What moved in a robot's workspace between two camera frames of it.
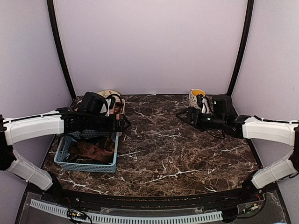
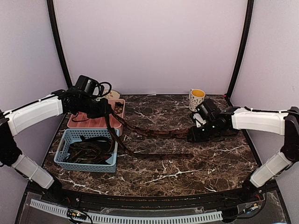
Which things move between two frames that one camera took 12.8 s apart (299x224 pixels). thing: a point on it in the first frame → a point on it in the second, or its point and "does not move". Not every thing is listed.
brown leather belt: (102, 150) → (112, 117)
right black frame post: (240, 59) does not move
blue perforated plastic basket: (59, 158) does not move
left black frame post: (55, 30) does not move
